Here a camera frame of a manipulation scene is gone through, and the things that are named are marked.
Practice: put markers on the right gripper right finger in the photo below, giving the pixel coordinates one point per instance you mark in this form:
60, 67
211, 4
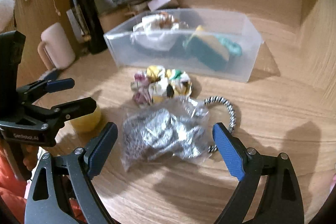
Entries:
281, 200

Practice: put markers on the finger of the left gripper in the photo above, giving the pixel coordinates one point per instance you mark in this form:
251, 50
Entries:
32, 92
56, 116

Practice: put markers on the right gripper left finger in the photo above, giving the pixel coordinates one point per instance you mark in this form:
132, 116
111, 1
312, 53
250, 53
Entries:
48, 200

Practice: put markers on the yellow white plush toy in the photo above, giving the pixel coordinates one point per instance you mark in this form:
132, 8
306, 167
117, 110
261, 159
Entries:
87, 123

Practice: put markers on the black white rope hairband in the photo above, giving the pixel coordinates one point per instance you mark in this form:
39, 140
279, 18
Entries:
229, 119

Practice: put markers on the floral scrunchie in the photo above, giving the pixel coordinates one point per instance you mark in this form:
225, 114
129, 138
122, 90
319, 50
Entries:
157, 83

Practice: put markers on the clear bag grey fabric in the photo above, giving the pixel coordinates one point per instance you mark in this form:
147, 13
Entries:
175, 127

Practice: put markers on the white drawstring pouch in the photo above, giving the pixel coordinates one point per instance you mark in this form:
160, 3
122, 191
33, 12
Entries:
152, 32

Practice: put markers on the green yellow sponge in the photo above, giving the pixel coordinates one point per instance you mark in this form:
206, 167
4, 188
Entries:
207, 50

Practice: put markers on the teal scrunchie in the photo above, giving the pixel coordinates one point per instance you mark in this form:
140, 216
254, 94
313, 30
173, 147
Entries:
233, 48

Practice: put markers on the person's hand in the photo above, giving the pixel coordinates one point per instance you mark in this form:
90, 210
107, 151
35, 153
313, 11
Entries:
30, 157

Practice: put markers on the pink mug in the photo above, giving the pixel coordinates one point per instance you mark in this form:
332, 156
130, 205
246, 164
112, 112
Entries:
54, 49

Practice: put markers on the white fluffy pompom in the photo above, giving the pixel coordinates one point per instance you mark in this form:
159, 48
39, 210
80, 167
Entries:
6, 13

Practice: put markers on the dark wine bottle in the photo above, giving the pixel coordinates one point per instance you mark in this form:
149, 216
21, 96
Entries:
87, 17

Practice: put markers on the small cardboard box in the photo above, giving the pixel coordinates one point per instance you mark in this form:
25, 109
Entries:
155, 5

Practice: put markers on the clear plastic storage box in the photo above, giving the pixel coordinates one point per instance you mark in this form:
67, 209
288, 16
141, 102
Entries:
233, 25

